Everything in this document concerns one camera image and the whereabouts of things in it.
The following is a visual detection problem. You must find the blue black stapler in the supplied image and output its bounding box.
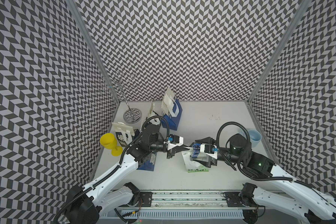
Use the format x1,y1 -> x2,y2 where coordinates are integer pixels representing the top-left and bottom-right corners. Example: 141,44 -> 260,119
190,143 -> 201,159

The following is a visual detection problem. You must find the green white bag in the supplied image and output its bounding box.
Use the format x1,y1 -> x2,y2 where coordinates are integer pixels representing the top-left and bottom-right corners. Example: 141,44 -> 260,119
182,151 -> 210,173

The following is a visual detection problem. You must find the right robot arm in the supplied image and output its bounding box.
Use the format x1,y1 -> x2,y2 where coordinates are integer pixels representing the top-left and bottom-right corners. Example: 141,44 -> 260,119
190,133 -> 336,224

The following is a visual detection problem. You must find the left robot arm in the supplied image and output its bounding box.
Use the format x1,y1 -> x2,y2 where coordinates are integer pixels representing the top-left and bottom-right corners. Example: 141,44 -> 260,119
53,123 -> 189,224

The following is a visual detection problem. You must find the yellow plastic cup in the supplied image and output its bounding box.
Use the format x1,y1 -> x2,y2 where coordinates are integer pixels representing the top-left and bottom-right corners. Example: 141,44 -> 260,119
99,133 -> 123,157

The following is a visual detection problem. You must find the light blue mug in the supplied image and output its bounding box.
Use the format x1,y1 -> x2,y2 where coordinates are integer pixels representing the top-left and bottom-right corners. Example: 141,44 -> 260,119
248,129 -> 262,148

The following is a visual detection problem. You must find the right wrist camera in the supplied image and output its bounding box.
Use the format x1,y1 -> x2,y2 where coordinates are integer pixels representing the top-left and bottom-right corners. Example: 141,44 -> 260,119
200,144 -> 218,154

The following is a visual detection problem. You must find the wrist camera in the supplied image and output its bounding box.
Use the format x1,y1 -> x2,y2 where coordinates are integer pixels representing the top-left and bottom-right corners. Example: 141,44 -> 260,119
200,144 -> 218,154
165,135 -> 184,151

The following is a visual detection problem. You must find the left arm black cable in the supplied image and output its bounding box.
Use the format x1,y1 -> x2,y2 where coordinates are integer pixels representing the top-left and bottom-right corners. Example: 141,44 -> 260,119
53,115 -> 171,224

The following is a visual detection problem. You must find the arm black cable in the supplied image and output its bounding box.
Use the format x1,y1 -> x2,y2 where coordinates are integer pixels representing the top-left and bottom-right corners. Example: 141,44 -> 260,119
53,115 -> 171,224
216,121 -> 314,191

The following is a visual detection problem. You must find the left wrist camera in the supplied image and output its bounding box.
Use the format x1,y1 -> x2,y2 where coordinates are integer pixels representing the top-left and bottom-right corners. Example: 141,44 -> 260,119
165,135 -> 184,151

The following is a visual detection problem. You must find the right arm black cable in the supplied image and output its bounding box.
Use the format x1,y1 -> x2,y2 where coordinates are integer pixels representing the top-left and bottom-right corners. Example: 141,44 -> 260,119
216,121 -> 314,191

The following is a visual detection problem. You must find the metal wire mug tree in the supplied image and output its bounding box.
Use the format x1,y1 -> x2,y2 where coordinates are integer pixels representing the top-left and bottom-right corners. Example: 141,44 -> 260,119
101,72 -> 142,124

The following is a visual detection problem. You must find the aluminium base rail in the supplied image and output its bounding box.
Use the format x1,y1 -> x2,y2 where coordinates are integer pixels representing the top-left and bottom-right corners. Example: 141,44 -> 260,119
95,189 -> 311,224

